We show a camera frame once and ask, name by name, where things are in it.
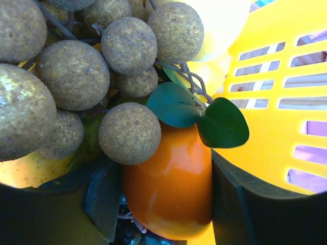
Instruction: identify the orange fruit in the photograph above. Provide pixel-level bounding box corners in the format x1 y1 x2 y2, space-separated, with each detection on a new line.
123 124 213 240

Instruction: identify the yellow plastic basket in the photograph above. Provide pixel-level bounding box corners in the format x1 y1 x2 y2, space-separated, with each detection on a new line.
213 1 326 195

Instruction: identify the yellow star fruit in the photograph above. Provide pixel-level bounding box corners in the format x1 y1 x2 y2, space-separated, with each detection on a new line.
1 114 104 188

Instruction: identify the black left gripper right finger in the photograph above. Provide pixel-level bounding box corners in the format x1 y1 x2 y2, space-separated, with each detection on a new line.
212 151 326 245

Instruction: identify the brown longan bunch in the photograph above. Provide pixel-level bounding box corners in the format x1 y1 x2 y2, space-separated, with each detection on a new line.
0 0 250 166

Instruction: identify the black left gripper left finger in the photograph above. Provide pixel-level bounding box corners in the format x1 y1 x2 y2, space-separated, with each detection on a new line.
1 156 122 244

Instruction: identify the dark grape bunch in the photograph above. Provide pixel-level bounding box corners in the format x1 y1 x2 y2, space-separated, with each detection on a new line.
110 195 185 245

